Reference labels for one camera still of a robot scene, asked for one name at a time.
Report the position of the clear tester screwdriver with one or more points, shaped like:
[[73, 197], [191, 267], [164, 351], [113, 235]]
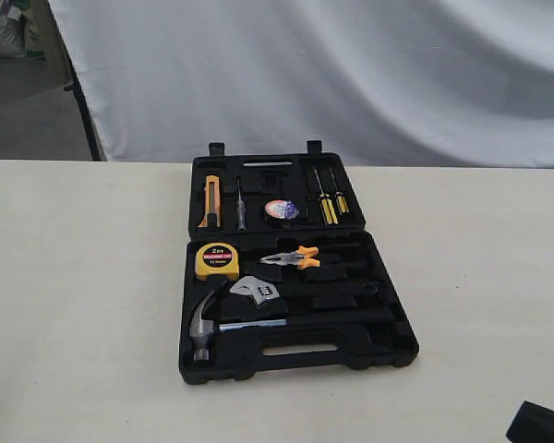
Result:
[[240, 207]]

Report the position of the long yellow black screwdriver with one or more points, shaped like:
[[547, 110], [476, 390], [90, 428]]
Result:
[[326, 204]]

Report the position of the black backdrop stand pole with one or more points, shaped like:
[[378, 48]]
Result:
[[72, 84]]

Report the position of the black plastic tool case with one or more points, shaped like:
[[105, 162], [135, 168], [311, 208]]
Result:
[[241, 354]]

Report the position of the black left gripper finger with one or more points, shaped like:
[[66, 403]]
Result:
[[532, 423]]

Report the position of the orange handled pliers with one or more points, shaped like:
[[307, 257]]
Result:
[[302, 258]]

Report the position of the black electrical tape roll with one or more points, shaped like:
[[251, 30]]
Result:
[[280, 213]]

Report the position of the orange utility knife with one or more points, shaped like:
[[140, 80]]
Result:
[[212, 203]]

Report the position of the yellow tape measure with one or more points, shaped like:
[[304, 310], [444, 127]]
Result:
[[217, 259]]

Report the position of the short yellow black screwdriver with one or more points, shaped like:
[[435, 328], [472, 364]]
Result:
[[339, 196]]

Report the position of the adjustable wrench black handle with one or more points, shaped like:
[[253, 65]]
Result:
[[261, 291]]

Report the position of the white sack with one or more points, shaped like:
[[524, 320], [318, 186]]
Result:
[[11, 32]]

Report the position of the white backdrop cloth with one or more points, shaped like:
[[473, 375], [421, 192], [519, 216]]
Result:
[[378, 82]]

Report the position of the claw hammer black grip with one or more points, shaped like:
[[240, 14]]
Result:
[[201, 329]]

